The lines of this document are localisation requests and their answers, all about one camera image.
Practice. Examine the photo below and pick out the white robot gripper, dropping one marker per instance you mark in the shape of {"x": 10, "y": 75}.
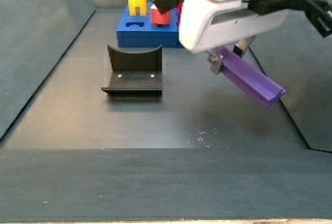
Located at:
{"x": 218, "y": 22}

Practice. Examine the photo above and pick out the purple star-shaped prism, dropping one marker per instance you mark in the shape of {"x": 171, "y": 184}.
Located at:
{"x": 250, "y": 79}

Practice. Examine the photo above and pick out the black curved fixture stand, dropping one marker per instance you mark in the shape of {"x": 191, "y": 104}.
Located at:
{"x": 136, "y": 72}

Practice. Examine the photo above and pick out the short red rounded block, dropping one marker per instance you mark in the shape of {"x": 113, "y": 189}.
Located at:
{"x": 157, "y": 18}

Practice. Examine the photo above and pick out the red triangular prism peg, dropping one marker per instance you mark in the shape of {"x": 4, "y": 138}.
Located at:
{"x": 180, "y": 13}

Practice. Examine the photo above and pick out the blue shape-sorter base block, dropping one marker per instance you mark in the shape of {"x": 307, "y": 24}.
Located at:
{"x": 137, "y": 33}

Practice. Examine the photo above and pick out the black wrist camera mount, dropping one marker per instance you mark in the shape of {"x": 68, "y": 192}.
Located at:
{"x": 299, "y": 3}

